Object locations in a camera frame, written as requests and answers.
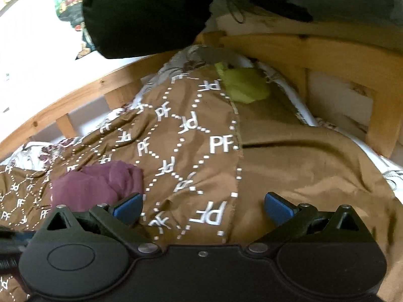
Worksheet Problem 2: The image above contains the wooden bed frame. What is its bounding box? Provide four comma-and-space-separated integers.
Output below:
0, 31, 403, 161

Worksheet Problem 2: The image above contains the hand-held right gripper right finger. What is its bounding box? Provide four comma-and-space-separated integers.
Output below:
245, 192, 367, 256

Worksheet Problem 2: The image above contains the landscape painting wall poster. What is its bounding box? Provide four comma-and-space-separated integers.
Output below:
52, 0, 103, 61

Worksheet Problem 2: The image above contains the black puffer jacket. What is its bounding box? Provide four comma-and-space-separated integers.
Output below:
82, 0, 403, 60

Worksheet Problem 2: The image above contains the green cloth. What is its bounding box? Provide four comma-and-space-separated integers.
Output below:
214, 62, 272, 104

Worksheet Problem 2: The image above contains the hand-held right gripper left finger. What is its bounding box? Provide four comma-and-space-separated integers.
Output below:
38, 193, 159, 256

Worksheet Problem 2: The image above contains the white floral bedsheet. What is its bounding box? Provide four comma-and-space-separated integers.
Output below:
0, 45, 403, 192

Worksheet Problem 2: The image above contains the maroon long-sleeve sweater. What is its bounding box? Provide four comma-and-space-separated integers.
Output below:
50, 160, 145, 212

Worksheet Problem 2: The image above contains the brown printed blanket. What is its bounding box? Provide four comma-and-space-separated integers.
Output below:
0, 69, 403, 302

